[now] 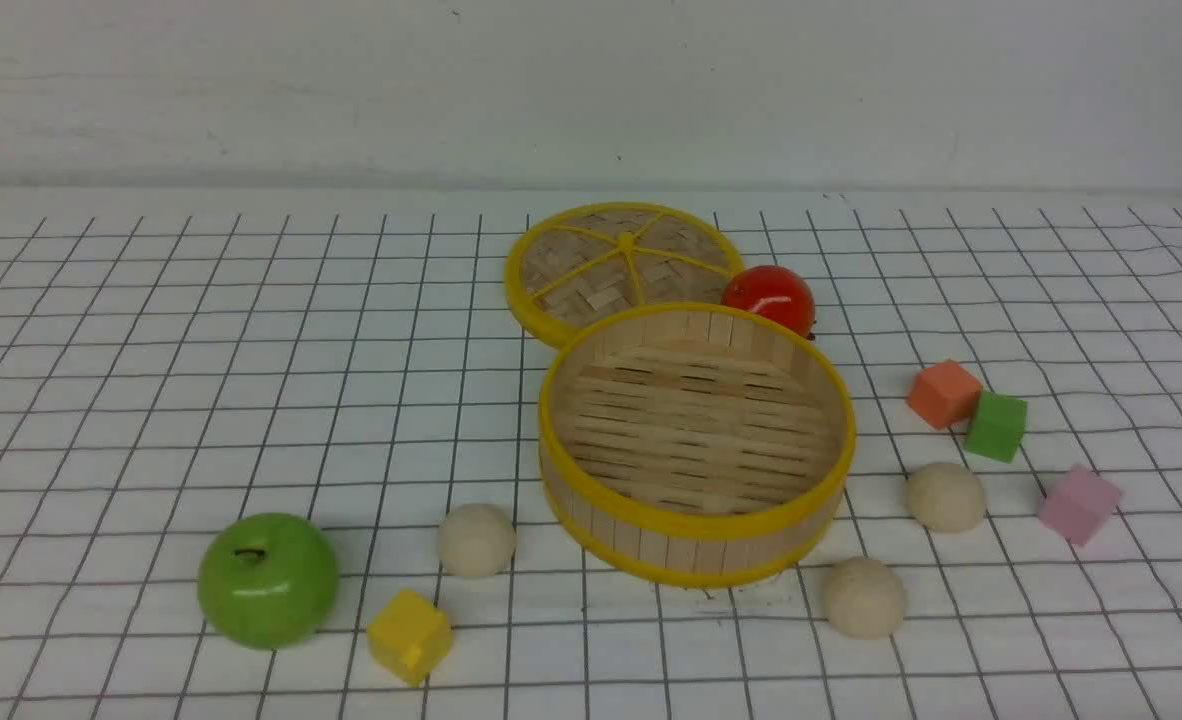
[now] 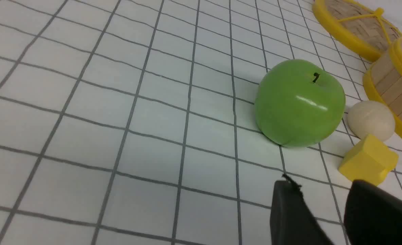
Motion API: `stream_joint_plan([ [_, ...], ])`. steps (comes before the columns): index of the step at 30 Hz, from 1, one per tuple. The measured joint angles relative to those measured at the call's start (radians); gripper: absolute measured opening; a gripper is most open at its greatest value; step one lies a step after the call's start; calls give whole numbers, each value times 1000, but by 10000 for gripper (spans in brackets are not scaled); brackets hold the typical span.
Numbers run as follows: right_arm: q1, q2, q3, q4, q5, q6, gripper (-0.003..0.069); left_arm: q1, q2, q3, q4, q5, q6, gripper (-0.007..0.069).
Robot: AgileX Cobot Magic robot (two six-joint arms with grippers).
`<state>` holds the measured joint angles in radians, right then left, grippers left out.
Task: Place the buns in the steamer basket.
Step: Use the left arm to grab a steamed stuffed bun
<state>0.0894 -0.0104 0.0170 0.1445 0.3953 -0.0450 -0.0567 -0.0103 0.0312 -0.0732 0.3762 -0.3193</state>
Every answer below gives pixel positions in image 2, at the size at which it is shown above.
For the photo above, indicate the cream bun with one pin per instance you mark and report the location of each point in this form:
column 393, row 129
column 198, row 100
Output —
column 371, row 117

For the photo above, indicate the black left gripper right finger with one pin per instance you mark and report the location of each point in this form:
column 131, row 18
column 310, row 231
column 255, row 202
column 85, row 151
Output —
column 372, row 215

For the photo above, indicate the green apple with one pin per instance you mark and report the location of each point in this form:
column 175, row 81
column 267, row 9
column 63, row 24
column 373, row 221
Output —
column 298, row 104

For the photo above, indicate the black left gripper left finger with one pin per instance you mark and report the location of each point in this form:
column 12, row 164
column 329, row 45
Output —
column 291, row 221

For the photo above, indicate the bamboo steamer tray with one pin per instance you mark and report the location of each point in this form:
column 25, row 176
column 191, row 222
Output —
column 382, row 82

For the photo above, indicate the bamboo steamer lid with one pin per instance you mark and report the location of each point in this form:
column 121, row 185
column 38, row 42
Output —
column 362, row 30

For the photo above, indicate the yellow foam cube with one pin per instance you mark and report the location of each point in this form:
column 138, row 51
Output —
column 370, row 160

